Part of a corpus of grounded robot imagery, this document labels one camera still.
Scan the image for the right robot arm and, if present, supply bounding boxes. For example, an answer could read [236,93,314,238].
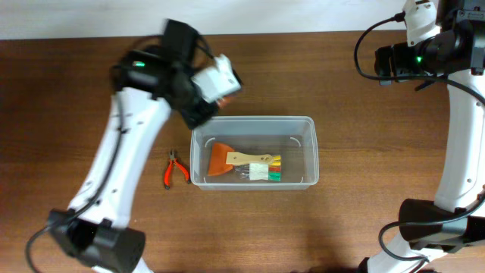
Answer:
[358,0,484,272]

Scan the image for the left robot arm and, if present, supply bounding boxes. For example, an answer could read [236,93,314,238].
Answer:
[47,20,241,272]

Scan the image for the orange scraper wooden handle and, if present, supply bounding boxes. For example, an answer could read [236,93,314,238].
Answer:
[208,143,281,177]

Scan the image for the clear pack coloured plugs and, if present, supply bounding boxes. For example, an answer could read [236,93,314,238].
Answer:
[234,155,282,182]

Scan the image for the clear plastic container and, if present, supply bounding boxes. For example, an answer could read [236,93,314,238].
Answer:
[190,116,319,190]

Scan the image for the orange socket rail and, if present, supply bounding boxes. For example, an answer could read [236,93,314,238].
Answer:
[217,96,233,108]

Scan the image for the orange handled pliers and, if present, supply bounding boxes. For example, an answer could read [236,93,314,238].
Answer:
[164,149,191,190]

